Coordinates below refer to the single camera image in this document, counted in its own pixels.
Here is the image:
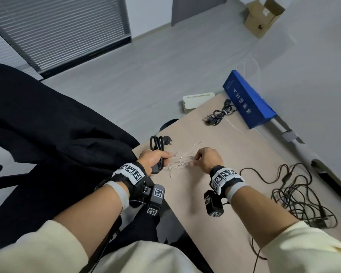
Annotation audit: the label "person's right hand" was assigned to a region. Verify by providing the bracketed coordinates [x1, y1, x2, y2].
[191, 147, 224, 175]

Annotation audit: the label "person's left hand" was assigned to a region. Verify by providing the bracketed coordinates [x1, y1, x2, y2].
[136, 149, 174, 177]

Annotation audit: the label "thick black power cable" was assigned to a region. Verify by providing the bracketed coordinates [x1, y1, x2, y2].
[150, 135, 174, 174]

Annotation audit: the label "white zip ties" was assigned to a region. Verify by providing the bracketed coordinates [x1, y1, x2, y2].
[166, 139, 205, 179]

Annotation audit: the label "black cable with round plug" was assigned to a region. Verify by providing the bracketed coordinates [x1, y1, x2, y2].
[203, 99, 239, 127]

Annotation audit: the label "pile of black cables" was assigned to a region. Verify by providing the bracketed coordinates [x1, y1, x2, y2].
[239, 163, 338, 229]

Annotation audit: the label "person's left forearm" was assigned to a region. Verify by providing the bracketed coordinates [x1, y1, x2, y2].
[0, 186, 124, 273]

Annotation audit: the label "person's right forearm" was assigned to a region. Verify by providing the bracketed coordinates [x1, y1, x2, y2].
[230, 186, 341, 273]

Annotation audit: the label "person's cream sweater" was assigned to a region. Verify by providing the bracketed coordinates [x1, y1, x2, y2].
[92, 240, 202, 273]

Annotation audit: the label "light wooden table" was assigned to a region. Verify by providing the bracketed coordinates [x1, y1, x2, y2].
[132, 91, 341, 273]

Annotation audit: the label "black office chair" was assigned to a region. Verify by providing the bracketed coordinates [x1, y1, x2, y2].
[156, 118, 214, 273]

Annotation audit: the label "grey right wristband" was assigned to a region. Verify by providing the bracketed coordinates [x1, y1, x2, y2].
[225, 182, 246, 205]

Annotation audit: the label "grey wristband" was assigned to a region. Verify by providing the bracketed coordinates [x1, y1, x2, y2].
[225, 182, 246, 205]
[103, 180, 130, 211]

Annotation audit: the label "grey left wristband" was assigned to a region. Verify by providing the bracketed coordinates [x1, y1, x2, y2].
[103, 180, 130, 211]

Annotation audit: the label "blue triangular box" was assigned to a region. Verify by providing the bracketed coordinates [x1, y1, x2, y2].
[222, 70, 277, 130]

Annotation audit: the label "grey desk clamp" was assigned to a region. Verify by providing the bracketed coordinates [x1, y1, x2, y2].
[281, 130, 305, 144]

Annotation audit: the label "open cardboard box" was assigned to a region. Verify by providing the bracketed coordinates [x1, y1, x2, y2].
[243, 0, 286, 39]

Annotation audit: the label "grey door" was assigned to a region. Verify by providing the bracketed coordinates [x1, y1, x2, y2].
[170, 0, 228, 27]

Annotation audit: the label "grey window blinds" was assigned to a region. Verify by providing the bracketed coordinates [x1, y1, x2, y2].
[0, 0, 132, 80]

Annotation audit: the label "right wrist marker strap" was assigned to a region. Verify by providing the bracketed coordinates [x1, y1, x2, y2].
[209, 165, 246, 196]

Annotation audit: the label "wrist marker strap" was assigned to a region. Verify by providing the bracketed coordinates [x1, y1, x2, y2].
[111, 161, 148, 196]
[209, 165, 246, 196]

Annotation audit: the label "left wrist marker strap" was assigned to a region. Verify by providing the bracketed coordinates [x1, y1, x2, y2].
[111, 161, 148, 196]

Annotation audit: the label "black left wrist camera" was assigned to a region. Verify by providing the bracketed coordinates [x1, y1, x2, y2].
[146, 184, 166, 217]

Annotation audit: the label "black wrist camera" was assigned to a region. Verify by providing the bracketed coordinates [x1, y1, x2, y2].
[203, 190, 224, 218]
[146, 184, 166, 217]

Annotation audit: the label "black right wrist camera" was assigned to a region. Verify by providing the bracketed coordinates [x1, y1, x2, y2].
[203, 190, 224, 218]

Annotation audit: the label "white device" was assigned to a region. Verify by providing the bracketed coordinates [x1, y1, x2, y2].
[183, 92, 216, 114]

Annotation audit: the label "black right camera cable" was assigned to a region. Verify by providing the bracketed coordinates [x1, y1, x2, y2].
[250, 235, 267, 273]

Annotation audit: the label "black camera cable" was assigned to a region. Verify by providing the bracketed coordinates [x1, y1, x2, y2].
[79, 213, 123, 273]
[250, 235, 267, 273]

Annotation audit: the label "black left camera cable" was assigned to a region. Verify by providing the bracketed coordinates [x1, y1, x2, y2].
[79, 213, 123, 273]

